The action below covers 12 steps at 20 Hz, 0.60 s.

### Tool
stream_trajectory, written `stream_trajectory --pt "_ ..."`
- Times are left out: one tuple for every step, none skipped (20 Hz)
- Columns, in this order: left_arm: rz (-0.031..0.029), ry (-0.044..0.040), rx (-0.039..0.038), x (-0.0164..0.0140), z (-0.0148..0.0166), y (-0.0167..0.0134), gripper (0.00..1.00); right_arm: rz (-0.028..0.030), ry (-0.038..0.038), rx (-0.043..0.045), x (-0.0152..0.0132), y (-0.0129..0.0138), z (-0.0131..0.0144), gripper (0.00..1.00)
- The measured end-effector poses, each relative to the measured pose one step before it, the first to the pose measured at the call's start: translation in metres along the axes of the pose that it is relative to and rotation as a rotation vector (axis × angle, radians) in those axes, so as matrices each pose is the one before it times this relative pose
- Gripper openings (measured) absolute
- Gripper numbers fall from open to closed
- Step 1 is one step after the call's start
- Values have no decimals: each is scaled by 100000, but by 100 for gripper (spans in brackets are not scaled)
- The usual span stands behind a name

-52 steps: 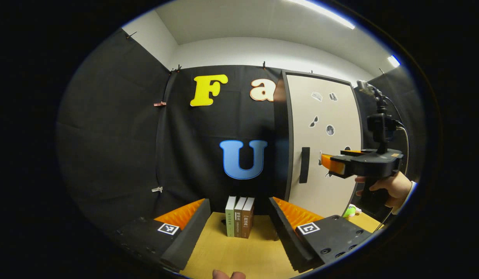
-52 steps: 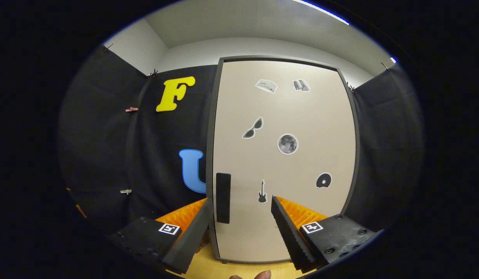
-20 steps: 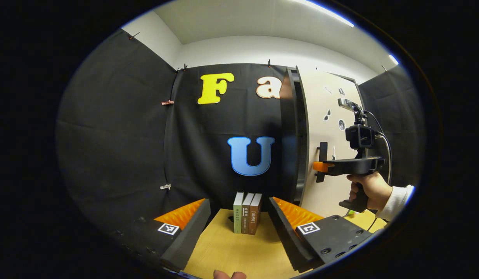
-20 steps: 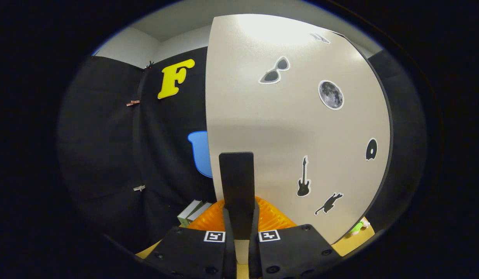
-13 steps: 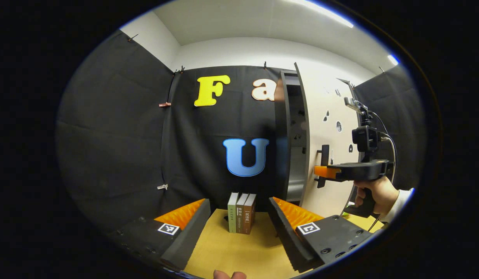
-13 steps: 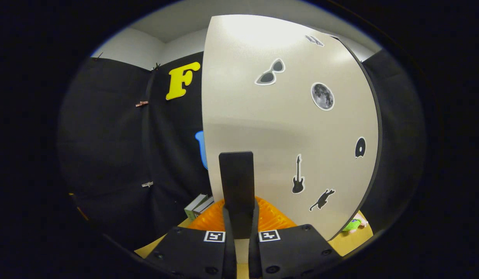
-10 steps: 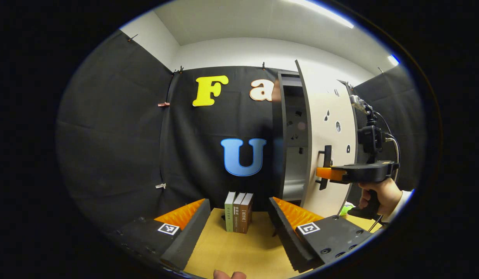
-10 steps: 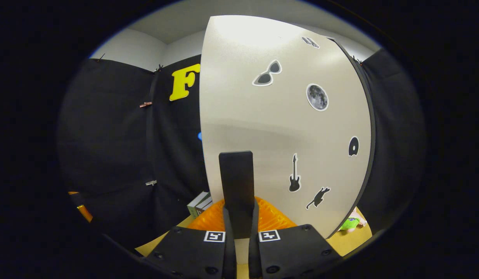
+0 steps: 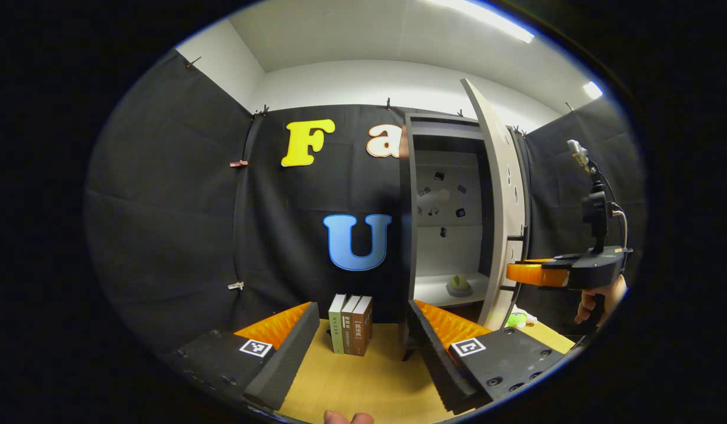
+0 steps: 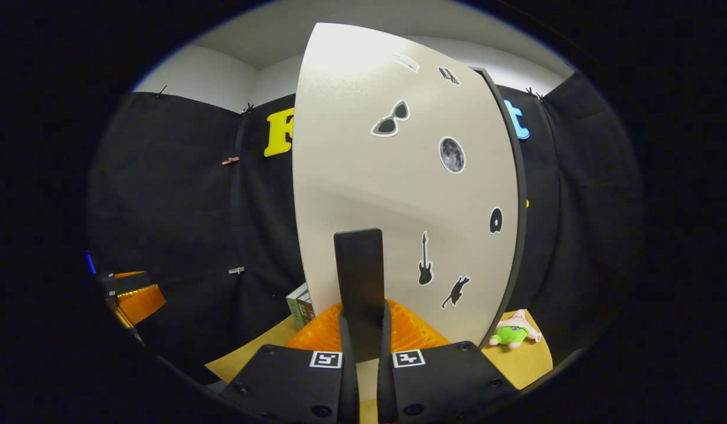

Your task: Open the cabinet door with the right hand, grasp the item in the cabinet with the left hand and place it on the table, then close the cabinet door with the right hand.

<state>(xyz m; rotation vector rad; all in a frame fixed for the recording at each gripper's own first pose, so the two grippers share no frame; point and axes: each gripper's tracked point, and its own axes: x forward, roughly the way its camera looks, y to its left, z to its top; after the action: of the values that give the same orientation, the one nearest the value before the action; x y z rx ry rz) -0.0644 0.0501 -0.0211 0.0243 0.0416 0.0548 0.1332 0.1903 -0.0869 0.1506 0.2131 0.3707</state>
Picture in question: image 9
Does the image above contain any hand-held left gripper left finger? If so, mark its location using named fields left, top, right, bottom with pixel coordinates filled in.
left=163, top=302, right=321, bottom=413

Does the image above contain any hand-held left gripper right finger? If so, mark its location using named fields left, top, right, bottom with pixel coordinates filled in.
left=406, top=299, right=569, bottom=416

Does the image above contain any black door handle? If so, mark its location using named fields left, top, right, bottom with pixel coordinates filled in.
left=500, top=234, right=526, bottom=293

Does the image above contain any olive green bottle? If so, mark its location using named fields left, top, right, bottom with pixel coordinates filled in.
left=446, top=274, right=473, bottom=297

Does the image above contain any beige cabinet door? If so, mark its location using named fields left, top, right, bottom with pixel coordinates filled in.
left=460, top=78, right=529, bottom=332

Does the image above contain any white cabinet shelf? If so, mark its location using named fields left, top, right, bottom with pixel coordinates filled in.
left=414, top=272, right=490, bottom=308

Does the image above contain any green white plastic toy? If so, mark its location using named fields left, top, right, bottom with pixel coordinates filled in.
left=506, top=309, right=539, bottom=329

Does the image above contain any light green book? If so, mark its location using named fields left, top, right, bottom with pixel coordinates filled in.
left=328, top=294, right=347, bottom=355

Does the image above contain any brown book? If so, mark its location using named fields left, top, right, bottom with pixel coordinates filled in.
left=341, top=295, right=362, bottom=355
left=351, top=296, right=374, bottom=357

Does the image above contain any black backdrop cloth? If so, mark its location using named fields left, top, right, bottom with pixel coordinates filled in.
left=85, top=49, right=646, bottom=360

